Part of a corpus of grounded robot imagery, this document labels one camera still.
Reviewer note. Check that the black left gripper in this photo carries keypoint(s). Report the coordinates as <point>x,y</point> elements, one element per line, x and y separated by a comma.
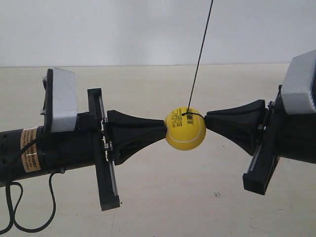
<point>71,143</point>

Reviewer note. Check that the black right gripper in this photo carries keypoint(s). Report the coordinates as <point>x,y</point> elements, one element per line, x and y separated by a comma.
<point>286,136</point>

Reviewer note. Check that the yellow tennis ball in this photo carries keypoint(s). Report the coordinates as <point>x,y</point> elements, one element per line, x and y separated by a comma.
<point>186,128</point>

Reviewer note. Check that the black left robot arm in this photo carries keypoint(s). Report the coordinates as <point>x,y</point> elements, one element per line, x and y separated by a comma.
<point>20,152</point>

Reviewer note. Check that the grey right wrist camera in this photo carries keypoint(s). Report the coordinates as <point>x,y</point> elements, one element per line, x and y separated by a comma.
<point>298,90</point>

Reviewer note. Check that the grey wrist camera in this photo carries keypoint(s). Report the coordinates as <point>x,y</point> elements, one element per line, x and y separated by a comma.
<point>60,103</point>
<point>298,90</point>

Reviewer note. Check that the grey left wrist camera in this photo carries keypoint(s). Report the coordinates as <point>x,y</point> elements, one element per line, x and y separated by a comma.
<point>60,103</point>

